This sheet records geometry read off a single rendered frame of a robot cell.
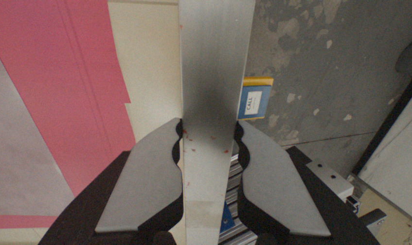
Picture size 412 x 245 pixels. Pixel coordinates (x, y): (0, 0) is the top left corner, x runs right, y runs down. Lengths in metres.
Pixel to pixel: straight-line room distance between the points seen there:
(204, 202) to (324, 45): 1.96
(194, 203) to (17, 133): 0.18
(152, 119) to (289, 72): 1.74
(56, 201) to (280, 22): 1.66
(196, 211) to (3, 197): 0.24
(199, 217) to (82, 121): 0.15
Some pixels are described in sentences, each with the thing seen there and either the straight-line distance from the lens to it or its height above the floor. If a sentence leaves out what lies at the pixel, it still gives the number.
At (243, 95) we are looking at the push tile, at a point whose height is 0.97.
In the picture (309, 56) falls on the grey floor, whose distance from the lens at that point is 1.95.
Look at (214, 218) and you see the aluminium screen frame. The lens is 0.19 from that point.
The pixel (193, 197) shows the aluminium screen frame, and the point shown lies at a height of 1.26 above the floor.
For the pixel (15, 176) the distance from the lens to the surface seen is 0.29.
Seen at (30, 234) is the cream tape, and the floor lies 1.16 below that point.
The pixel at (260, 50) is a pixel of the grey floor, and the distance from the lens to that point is 1.61.
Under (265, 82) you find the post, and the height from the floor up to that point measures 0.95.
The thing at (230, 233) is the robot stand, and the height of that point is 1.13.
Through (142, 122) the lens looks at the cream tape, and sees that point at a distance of 0.16.
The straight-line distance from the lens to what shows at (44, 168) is 0.26.
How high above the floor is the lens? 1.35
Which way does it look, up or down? 57 degrees down
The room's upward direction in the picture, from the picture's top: 152 degrees clockwise
